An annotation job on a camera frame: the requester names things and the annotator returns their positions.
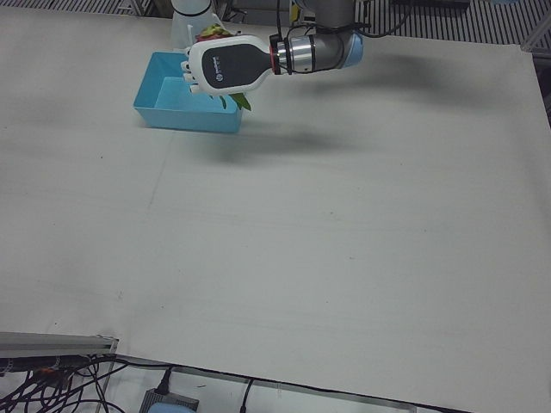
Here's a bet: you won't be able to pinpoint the aluminium profile piece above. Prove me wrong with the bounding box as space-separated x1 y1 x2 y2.
522 15 551 56

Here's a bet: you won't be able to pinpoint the black bar orange clips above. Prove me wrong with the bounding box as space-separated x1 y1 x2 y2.
0 354 90 378

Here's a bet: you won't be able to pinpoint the grey power adapter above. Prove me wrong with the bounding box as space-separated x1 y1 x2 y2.
139 385 201 413

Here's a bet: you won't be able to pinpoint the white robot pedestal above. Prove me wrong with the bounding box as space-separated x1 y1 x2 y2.
170 0 224 49

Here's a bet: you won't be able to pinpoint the aluminium profile rail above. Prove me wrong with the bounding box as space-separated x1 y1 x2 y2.
0 330 121 413

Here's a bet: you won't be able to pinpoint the light blue plastic bin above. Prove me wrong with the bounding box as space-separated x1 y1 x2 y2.
132 51 244 134

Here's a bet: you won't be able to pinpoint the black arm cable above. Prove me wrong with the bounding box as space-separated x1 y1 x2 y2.
275 0 412 42

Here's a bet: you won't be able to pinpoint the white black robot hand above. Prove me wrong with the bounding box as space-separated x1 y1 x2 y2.
180 32 274 97

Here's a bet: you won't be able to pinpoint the pink green dragon fruit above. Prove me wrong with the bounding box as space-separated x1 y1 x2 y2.
195 23 256 114

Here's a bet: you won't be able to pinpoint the black plug cable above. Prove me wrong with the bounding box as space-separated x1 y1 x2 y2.
155 366 175 396

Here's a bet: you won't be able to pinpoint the black cable tangle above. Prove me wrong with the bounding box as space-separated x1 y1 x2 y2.
0 353 143 413

